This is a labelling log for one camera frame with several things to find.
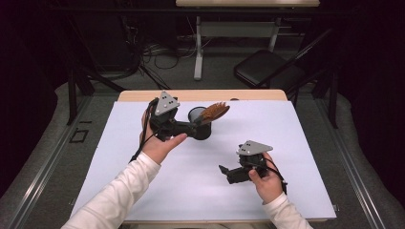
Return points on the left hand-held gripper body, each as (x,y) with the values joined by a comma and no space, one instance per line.
(164,122)

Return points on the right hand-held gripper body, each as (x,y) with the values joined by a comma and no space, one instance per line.
(251,159)

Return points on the black mesh pen cup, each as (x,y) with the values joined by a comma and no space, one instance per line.
(205,130)

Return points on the brown wooden scoop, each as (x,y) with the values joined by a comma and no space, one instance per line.
(215,112)

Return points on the person's left hand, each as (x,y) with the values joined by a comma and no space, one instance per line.
(156,149)

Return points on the person's right hand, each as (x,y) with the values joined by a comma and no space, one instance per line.
(269,187)

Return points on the white table sheet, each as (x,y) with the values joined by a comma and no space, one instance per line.
(197,178)

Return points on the light wooden table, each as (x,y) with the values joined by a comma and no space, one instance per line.
(223,95)

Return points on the black folding chair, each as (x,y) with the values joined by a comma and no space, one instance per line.
(267,68)

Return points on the black metal stand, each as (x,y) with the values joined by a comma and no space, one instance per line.
(72,95)
(332,95)

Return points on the white-legged desk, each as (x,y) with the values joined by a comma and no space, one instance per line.
(235,30)

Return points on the metal floor rail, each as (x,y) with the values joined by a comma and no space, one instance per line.
(47,171)
(350,171)

